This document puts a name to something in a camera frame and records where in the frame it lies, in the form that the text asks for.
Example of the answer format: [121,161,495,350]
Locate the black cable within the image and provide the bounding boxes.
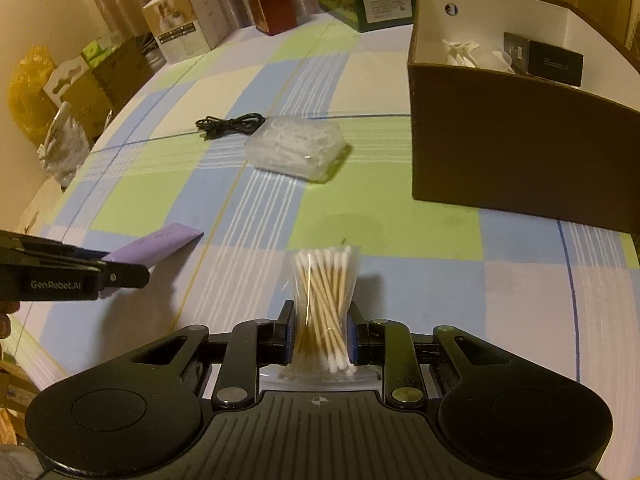
[195,112,267,142]

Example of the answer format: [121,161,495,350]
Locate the white product box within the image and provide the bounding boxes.
[141,0,235,65]

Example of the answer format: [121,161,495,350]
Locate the white plastic pieces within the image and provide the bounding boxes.
[442,37,516,73]

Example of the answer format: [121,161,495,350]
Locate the yellow plastic bag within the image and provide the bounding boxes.
[9,46,58,136]

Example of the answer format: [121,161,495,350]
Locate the plaid tablecloth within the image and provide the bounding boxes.
[20,10,640,396]

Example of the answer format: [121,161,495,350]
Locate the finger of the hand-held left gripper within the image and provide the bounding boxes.
[0,230,109,264]
[99,263,151,291]

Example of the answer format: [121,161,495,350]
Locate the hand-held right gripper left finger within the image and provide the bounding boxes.
[127,300,297,409]

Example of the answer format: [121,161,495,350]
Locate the dark red paper box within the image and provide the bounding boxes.
[248,0,298,36]

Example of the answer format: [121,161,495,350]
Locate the brown storage box white inside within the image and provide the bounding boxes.
[406,0,640,235]

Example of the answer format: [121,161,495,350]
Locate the purple packet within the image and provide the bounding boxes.
[100,223,205,301]

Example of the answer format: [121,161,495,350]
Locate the clear plastic box of picks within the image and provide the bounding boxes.
[243,116,353,183]

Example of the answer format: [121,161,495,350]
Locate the small black box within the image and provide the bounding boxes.
[502,31,585,87]

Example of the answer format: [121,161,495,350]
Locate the bag of cotton swabs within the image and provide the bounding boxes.
[260,246,381,391]

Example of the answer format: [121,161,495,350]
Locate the green and white small box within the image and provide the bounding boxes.
[80,32,123,68]

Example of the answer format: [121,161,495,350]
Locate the crumpled clear plastic bag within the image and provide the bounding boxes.
[39,102,93,188]

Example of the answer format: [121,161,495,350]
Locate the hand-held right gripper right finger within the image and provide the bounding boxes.
[346,302,509,409]

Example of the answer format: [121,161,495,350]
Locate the kraft box with white cutout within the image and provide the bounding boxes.
[42,55,113,141]

